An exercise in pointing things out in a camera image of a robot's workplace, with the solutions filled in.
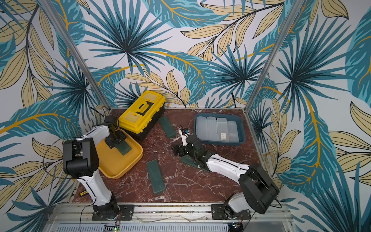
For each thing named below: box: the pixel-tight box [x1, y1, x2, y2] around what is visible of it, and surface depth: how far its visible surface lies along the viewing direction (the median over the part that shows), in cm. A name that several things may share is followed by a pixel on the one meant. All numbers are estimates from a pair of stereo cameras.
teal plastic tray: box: [193, 113, 246, 146], surface depth 105 cm
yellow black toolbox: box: [118, 90, 167, 140], surface depth 96 cm
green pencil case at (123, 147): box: [114, 139, 132, 156], surface depth 94 cm
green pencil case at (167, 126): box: [158, 116, 177, 139], surface depth 109 cm
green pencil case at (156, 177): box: [146, 159, 166, 194], surface depth 86 cm
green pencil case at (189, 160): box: [180, 154, 211, 173], surface depth 92 cm
